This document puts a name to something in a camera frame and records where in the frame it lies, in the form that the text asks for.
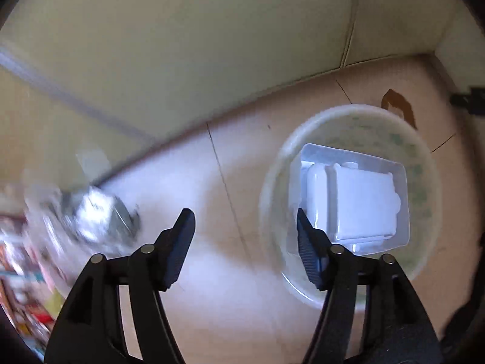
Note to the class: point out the translucent round plastic basin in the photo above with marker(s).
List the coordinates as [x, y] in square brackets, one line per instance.
[416, 159]

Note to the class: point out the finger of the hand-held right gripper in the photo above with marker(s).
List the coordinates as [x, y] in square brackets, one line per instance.
[471, 100]

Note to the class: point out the white plastic packaging tray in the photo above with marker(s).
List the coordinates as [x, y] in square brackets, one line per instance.
[352, 201]

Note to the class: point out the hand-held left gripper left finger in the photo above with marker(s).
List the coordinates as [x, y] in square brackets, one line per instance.
[178, 258]

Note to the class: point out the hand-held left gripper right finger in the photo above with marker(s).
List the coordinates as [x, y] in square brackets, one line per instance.
[309, 258]

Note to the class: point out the crumpled clear plastic bag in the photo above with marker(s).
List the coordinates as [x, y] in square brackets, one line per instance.
[91, 212]

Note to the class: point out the grey metal trim strip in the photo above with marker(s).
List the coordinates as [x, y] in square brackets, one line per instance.
[68, 100]

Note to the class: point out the colourful printed clutter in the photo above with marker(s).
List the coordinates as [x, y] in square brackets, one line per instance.
[22, 303]

